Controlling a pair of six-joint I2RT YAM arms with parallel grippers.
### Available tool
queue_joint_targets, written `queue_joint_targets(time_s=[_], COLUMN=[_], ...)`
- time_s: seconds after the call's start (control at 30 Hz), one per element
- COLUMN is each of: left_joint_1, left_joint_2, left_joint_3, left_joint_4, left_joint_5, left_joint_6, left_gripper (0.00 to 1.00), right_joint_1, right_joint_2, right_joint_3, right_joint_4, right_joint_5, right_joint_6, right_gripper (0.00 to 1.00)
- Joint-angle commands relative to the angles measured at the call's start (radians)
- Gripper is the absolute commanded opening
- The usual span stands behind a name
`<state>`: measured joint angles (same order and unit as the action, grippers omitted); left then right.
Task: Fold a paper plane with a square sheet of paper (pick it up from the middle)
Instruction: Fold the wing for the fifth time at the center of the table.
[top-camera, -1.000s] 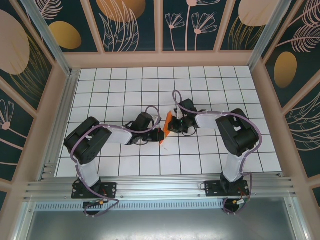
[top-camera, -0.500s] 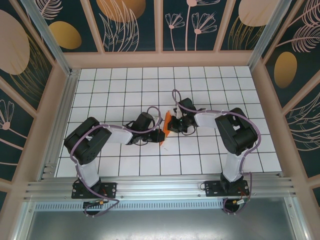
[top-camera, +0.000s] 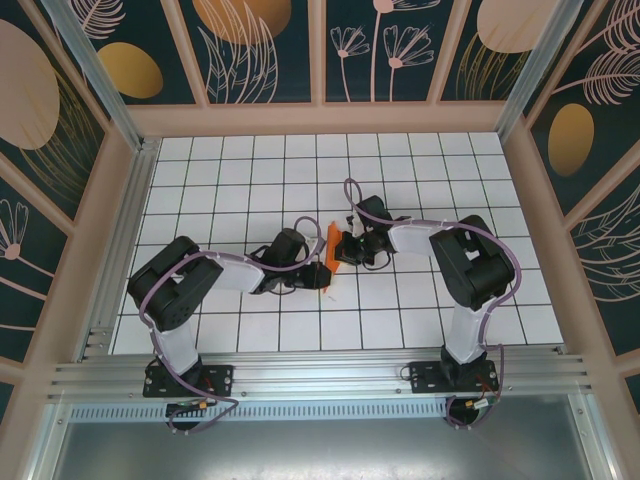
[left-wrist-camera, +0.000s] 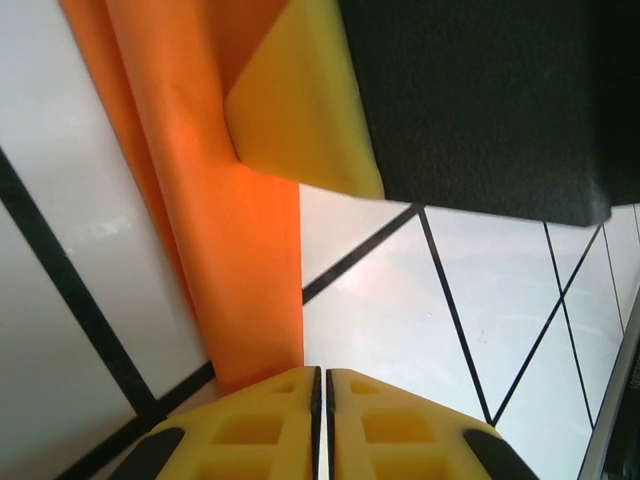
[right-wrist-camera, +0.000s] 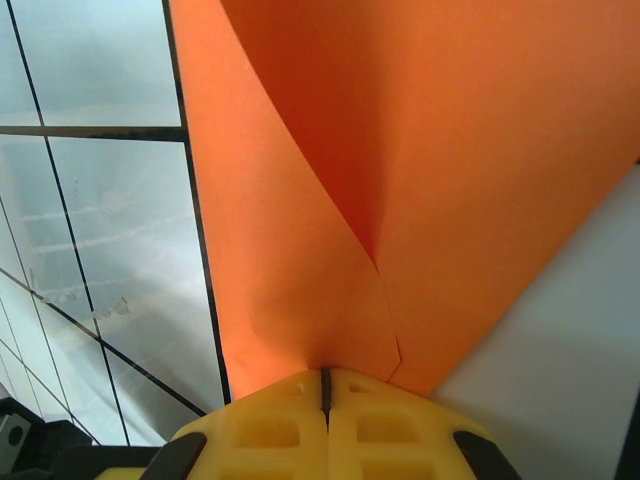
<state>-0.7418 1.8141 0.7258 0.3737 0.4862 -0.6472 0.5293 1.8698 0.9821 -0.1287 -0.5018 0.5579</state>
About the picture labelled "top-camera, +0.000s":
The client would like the orange paper sheet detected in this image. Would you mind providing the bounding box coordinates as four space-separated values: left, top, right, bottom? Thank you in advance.
322 223 344 294

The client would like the grey metal sheet shelf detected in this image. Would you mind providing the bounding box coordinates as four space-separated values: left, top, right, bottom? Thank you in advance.
29 394 614 480

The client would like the long aluminium mounting rail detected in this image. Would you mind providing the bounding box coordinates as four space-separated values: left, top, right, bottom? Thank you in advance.
47 353 594 401

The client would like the slotted grey cable duct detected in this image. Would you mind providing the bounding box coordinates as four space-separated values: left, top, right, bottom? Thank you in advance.
69 403 451 421

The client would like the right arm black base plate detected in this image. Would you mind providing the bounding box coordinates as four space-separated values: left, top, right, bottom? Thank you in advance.
408 359 500 395

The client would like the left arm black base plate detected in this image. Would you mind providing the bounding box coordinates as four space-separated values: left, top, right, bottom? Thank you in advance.
143 363 235 399

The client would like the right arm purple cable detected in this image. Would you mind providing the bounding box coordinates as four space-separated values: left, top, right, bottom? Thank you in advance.
343 177 525 431

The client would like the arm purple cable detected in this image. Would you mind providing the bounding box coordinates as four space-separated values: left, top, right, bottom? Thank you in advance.
343 177 525 431
138 215 324 436

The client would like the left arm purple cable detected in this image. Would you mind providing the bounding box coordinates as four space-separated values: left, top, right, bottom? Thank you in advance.
138 215 324 436

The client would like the aluminium side rail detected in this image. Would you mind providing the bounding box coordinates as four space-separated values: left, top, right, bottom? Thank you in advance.
77 139 161 361

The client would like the aluminium corner post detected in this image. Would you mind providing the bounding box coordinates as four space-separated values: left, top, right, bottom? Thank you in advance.
39 0 151 154
493 0 586 139

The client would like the aluminium frame leg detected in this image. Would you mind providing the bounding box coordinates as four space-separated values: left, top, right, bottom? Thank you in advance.
569 394 616 480
27 402 74 480

